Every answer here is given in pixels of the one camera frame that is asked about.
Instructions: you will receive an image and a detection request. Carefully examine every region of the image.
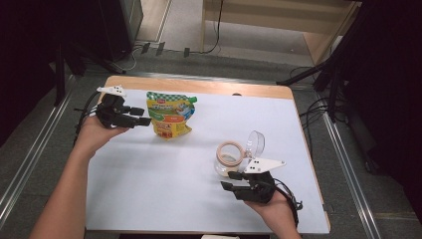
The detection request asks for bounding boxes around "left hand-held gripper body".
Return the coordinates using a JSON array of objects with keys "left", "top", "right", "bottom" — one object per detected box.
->
[{"left": 95, "top": 85, "right": 133, "bottom": 129}]

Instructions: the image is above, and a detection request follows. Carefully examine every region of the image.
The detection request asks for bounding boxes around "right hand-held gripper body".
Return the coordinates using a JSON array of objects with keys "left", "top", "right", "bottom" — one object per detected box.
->
[{"left": 233, "top": 157, "right": 287, "bottom": 204}]

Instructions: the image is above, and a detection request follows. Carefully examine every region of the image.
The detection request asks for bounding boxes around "glass jar with hinged lid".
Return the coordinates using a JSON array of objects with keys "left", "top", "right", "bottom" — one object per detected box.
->
[{"left": 213, "top": 129, "right": 267, "bottom": 178}]

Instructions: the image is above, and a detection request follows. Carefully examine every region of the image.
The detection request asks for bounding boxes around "yellow green spout pouch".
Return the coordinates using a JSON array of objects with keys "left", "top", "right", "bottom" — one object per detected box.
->
[{"left": 145, "top": 91, "right": 199, "bottom": 140}]

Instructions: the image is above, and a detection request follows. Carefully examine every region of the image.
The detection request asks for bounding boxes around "person's right hand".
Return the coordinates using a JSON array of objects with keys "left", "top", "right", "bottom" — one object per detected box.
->
[{"left": 243, "top": 190, "right": 297, "bottom": 231}]

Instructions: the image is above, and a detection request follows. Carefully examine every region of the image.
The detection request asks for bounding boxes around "person's left hand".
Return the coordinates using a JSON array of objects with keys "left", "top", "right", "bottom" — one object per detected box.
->
[{"left": 74, "top": 115, "right": 129, "bottom": 160}]

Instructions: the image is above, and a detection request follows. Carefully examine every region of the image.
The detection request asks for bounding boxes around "black metal stand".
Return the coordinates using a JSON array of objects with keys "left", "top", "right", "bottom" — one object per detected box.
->
[
  {"left": 53, "top": 36, "right": 127, "bottom": 108},
  {"left": 276, "top": 0, "right": 377, "bottom": 123}
]

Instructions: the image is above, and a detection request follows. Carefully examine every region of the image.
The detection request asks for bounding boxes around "dark cabinet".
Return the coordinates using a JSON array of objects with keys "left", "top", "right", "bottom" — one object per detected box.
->
[{"left": 98, "top": 0, "right": 144, "bottom": 63}]

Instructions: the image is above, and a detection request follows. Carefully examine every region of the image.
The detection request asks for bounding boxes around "light wooden shelf unit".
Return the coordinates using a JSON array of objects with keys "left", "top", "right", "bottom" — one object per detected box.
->
[{"left": 199, "top": 0, "right": 363, "bottom": 67}]

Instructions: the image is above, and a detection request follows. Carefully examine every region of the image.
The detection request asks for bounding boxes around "white floor cable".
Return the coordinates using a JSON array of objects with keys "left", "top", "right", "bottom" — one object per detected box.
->
[{"left": 121, "top": 45, "right": 144, "bottom": 73}]

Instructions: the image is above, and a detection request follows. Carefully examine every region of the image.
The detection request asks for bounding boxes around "metal floor rail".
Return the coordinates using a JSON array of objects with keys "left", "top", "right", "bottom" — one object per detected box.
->
[
  {"left": 321, "top": 112, "right": 383, "bottom": 239},
  {"left": 0, "top": 75, "right": 78, "bottom": 221}
]

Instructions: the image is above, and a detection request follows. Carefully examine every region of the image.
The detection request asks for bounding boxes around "black floor cable bundle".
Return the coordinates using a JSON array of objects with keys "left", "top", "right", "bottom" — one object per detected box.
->
[{"left": 289, "top": 65, "right": 336, "bottom": 147}]

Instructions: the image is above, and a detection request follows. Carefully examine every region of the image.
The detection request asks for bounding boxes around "black hanging cable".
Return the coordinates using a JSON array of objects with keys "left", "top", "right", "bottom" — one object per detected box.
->
[{"left": 189, "top": 0, "right": 224, "bottom": 56}]

